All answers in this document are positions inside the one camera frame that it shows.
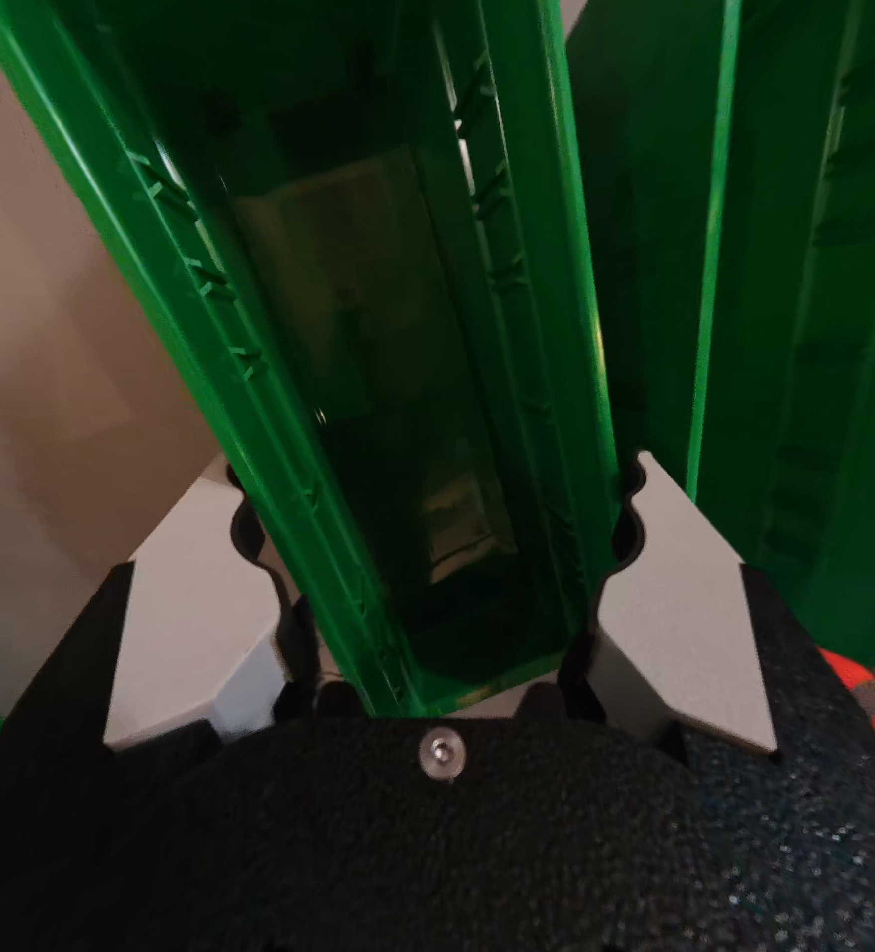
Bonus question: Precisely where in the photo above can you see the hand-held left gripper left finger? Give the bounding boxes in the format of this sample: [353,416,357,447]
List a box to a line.
[103,455,319,751]

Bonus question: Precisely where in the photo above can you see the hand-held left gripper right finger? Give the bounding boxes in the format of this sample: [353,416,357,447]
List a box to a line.
[560,450,779,757]

